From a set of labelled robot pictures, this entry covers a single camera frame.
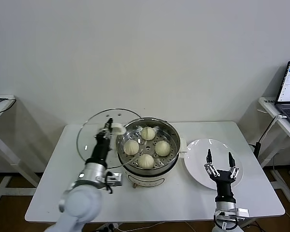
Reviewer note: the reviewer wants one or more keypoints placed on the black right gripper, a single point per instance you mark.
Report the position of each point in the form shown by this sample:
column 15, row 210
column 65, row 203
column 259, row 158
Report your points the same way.
column 223, row 181

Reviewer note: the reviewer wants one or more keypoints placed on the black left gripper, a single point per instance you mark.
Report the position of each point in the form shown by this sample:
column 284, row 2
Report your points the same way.
column 101, row 151

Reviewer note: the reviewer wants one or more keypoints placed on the round glass pot lid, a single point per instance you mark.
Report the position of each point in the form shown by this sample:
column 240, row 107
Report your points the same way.
column 118, row 128

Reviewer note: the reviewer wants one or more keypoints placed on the white steamed baozi bun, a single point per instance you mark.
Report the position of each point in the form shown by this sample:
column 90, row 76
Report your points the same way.
column 146, row 161
column 131, row 147
column 148, row 133
column 162, row 148

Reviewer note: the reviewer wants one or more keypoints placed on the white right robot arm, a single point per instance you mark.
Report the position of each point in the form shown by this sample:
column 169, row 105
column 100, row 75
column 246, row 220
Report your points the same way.
column 226, row 207

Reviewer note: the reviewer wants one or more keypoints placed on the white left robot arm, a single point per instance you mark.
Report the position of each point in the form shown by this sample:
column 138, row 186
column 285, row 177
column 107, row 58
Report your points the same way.
column 82, row 203

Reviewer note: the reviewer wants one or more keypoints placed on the perforated stainless steamer basket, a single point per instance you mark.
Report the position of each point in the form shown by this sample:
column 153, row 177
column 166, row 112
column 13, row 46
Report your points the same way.
column 171, row 135

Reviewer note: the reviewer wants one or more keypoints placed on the round white plate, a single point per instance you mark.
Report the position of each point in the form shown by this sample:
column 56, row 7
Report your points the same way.
column 195, row 164

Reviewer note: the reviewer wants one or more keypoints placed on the white electric cooking pot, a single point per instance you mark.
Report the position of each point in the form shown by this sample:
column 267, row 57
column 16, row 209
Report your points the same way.
column 147, row 180

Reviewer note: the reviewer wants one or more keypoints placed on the white side desk with laptop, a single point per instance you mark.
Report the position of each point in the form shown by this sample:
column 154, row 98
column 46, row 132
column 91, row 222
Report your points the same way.
column 270, row 107

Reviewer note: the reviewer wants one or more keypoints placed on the black and white label sticker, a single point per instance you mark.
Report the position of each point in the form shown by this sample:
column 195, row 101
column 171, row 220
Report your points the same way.
column 269, row 101

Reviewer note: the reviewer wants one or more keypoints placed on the open grey laptop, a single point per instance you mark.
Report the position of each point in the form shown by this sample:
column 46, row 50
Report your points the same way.
column 288, row 82

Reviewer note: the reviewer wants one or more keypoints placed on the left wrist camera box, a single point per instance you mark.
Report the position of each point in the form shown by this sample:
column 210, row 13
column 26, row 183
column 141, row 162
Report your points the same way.
column 114, row 179

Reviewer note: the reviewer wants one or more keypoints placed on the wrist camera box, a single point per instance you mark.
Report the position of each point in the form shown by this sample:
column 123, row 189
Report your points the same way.
column 114, row 179
column 243, row 213

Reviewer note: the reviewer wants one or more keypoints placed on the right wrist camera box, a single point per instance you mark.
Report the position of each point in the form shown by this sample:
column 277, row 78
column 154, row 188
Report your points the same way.
column 243, row 213

